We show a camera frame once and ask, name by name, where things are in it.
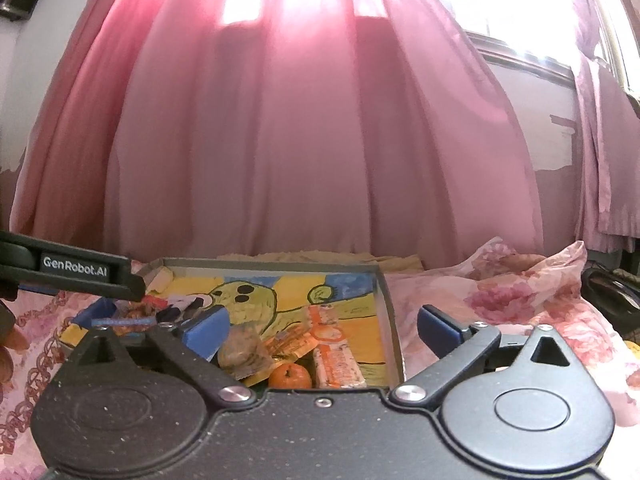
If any clear packet of brown snacks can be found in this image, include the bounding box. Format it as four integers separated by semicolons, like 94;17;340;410
217;323;272;380

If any light blue snack packet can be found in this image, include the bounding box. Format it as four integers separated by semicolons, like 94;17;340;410
69;296;151;334

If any golden yellow snack wrapper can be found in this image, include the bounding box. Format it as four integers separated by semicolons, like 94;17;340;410
243;324;318;387

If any small orange fruit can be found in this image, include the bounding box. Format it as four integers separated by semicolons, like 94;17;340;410
268;362;312;389

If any orange white snack bar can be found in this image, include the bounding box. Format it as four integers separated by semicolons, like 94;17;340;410
306;304;367;389

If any person's left hand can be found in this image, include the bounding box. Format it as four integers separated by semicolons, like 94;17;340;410
0;304;29;384

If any grey tray with cartoon drawing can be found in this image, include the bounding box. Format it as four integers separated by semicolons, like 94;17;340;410
58;259;406;389

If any pink curtain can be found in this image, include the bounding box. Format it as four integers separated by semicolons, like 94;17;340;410
9;0;639;266

